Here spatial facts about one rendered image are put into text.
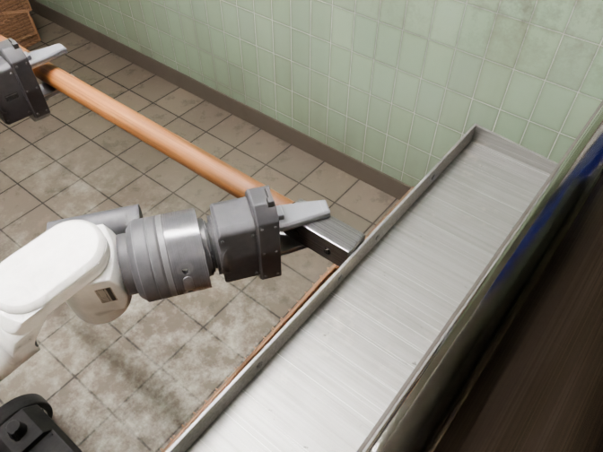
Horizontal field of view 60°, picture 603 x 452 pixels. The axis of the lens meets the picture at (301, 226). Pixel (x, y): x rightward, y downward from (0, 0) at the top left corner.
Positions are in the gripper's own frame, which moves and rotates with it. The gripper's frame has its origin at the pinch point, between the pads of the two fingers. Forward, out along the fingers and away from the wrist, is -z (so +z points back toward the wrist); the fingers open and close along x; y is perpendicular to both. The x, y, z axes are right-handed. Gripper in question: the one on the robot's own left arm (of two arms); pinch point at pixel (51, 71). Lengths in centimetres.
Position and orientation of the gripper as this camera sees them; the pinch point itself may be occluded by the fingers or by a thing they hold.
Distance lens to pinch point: 89.9
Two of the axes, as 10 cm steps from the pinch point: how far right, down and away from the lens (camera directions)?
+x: 0.0, 6.7, 7.4
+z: -7.2, 5.1, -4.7
